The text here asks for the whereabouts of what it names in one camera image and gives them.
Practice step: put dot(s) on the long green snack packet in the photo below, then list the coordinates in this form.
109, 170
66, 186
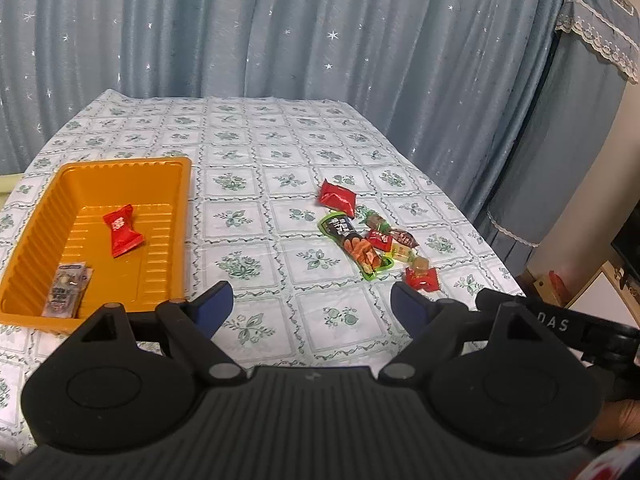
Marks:
357, 250

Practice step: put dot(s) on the red crinkled snack packet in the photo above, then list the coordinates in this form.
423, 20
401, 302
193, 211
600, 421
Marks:
337, 197

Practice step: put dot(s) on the person's right hand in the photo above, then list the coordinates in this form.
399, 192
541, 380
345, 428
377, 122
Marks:
620, 416

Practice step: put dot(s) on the tan wrapped candy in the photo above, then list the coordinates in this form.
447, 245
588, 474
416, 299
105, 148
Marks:
421, 263

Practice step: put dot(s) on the small red twisted candy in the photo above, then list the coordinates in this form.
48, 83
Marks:
422, 280

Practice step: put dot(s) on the pale green sofa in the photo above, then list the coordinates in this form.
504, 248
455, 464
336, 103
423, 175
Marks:
7, 183

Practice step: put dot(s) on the white cabinet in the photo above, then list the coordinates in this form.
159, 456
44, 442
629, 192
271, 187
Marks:
605, 295

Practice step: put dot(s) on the clear grey snack packet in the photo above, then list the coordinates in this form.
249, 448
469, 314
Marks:
65, 292

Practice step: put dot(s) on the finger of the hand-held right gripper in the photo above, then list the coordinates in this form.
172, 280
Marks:
487, 300

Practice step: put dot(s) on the blue lace-trimmed appliance cover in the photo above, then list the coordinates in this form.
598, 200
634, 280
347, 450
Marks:
560, 135

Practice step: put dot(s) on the red white patterned clothing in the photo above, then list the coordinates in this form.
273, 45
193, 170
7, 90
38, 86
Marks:
617, 462

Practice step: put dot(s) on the cardboard box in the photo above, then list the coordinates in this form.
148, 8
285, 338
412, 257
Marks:
542, 285

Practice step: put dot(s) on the blue star curtain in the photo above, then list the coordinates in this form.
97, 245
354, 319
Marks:
300, 35

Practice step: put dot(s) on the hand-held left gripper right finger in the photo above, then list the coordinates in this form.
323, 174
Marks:
407, 307

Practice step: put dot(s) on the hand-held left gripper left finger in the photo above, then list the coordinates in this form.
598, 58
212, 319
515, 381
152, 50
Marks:
214, 307

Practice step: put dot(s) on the red snack packet white label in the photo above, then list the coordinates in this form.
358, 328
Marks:
122, 235

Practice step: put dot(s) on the black screen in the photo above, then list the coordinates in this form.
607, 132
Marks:
627, 250

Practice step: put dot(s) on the orange plastic tray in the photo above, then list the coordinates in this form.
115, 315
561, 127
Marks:
150, 260

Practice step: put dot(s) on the small red square packet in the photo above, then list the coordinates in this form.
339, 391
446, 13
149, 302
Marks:
380, 240

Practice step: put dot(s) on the yellow wrapped candy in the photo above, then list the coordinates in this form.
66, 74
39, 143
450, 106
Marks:
400, 253

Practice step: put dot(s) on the floral checked tablecloth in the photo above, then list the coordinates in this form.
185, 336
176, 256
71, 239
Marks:
280, 135

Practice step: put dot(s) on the dark brown snack packet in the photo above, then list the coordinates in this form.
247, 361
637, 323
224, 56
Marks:
404, 238

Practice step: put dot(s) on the green brown wrapped candy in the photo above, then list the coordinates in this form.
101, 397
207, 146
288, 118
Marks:
375, 221

